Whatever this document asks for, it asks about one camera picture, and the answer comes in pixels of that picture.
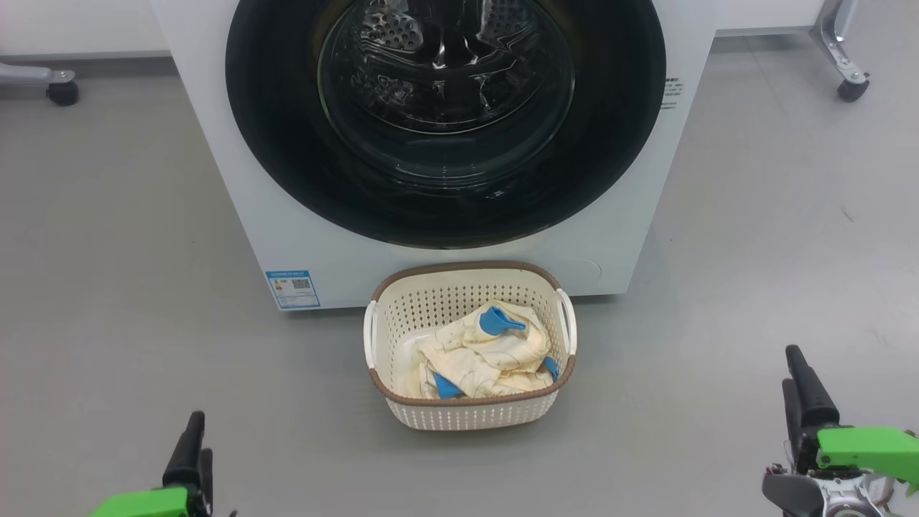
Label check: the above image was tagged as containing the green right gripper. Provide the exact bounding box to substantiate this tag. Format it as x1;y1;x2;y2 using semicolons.
782;345;919;498

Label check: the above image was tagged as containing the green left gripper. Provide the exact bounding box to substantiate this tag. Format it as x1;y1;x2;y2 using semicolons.
89;411;215;517

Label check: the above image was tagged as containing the metal leg with black caster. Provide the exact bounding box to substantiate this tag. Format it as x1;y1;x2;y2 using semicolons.
811;0;871;103
0;62;79;107

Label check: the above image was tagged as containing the blue energy label sticker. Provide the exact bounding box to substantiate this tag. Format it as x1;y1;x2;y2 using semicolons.
265;270;321;310

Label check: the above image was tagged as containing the cream perforated laundry basket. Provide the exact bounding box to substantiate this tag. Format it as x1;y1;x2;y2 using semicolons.
363;261;577;432

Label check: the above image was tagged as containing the washing machine door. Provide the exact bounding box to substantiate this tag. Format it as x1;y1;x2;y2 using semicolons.
225;0;667;250

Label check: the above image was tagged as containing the white front-load washing machine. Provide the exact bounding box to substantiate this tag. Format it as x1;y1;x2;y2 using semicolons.
149;0;719;311

